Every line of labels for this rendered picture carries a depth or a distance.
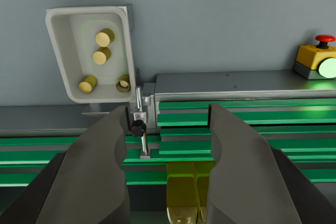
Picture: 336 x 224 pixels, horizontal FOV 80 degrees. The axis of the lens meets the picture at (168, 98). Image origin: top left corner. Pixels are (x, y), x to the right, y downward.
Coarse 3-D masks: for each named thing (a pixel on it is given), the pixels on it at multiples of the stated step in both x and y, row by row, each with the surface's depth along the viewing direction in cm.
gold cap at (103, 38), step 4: (100, 32) 46; (104, 32) 46; (108, 32) 48; (112, 32) 50; (96, 36) 46; (100, 36) 46; (104, 36) 46; (108, 36) 46; (112, 36) 49; (96, 40) 47; (100, 40) 47; (104, 40) 47; (108, 40) 47; (112, 40) 50; (100, 44) 47; (104, 44) 47; (108, 44) 48
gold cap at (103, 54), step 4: (100, 48) 50; (104, 48) 51; (108, 48) 52; (96, 52) 48; (100, 52) 48; (104, 52) 49; (108, 52) 51; (92, 56) 49; (96, 56) 49; (100, 56) 49; (104, 56) 49; (108, 56) 51; (96, 60) 49; (100, 60) 49; (104, 60) 49
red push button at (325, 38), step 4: (316, 36) 49; (320, 36) 48; (324, 36) 47; (328, 36) 47; (332, 36) 47; (320, 40) 48; (324, 40) 47; (328, 40) 47; (332, 40) 47; (320, 44) 49; (324, 44) 48
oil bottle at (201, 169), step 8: (208, 160) 44; (200, 168) 43; (208, 168) 42; (200, 176) 41; (208, 176) 41; (200, 184) 39; (200, 192) 38; (200, 200) 36; (200, 208) 35; (200, 216) 35
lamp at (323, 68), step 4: (324, 60) 47; (328, 60) 46; (332, 60) 45; (320, 64) 47; (324, 64) 46; (328, 64) 45; (332, 64) 45; (320, 68) 47; (324, 68) 46; (328, 68) 46; (332, 68) 45; (320, 72) 48; (324, 72) 46; (328, 72) 46; (332, 72) 46; (328, 76) 47; (332, 76) 46
